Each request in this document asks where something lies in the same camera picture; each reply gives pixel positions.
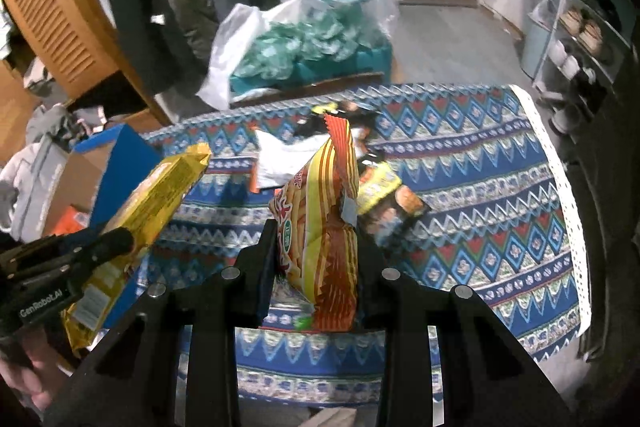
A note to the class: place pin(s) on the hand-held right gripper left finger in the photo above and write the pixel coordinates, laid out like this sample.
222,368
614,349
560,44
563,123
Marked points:
264,287

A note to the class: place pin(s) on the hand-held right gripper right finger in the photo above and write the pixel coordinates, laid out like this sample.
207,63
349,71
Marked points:
367,287

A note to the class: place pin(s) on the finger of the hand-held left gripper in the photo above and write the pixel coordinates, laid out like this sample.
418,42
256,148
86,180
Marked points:
110,243
75,232

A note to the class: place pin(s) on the golden yellow snack packet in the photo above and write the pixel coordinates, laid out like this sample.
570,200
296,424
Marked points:
150,202

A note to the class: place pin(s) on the blue cardboard box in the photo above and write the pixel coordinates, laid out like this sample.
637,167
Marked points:
125,177

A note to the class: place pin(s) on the orange striped snack packet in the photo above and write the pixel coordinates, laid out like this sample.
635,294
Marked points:
320,227

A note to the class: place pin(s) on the black yellow burger snack packet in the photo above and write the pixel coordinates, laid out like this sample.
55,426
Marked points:
395,202

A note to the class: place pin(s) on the white orange snack packet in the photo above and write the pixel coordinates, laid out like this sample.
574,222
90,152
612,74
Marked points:
285,157

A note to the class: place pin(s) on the person's left hand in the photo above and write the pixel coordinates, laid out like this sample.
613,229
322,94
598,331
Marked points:
35,377

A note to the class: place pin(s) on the grey fabric laundry basket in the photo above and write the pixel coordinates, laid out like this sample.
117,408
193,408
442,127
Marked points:
45,187

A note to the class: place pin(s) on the white hooded garment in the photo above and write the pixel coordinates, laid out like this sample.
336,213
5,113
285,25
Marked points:
12,177

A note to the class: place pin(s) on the grey clothes pile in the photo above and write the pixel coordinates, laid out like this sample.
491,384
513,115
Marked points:
50,122

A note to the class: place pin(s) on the blue patterned tablecloth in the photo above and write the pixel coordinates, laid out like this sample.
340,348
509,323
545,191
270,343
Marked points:
475,207

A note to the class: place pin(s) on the wooden louvered wardrobe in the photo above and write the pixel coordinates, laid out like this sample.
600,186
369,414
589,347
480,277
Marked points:
55,7

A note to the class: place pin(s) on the white plastic bag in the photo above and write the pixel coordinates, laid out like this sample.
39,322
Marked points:
230,47

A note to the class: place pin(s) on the black hanging jacket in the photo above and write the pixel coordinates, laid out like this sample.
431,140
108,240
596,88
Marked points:
145,7

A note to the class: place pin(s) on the teal patterned bundle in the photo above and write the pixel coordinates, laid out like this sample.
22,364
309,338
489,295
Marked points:
300,42

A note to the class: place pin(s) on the light blue bin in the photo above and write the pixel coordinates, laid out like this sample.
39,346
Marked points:
535,47

